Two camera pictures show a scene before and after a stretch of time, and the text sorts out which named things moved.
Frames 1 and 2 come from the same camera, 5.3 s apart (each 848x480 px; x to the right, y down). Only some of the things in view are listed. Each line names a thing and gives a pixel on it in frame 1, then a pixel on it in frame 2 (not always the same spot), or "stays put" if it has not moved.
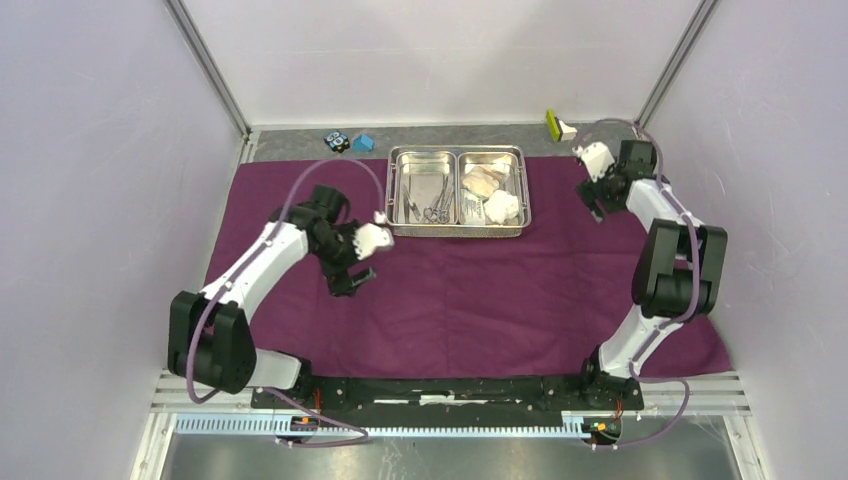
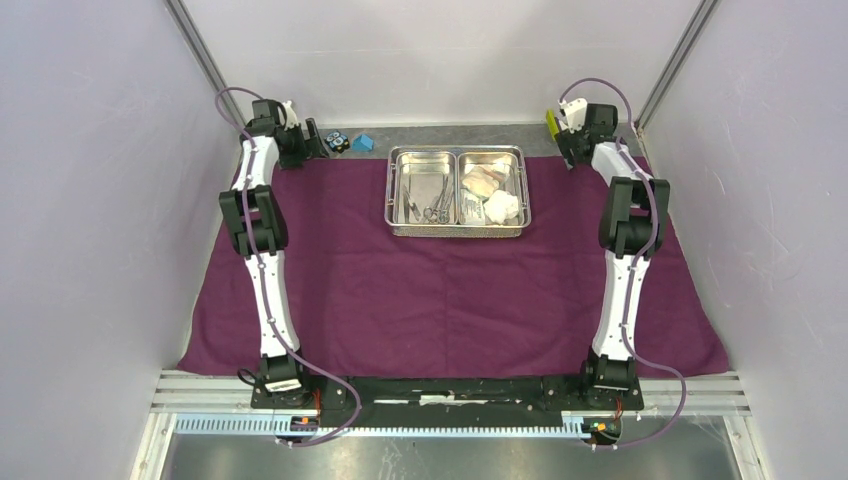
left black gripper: (338, 279) to (313, 145)
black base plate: (451, 396) stays put
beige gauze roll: (483, 180) stays put
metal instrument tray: (451, 191) stays put
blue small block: (362, 143) stays put
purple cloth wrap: (682, 347) to (364, 304)
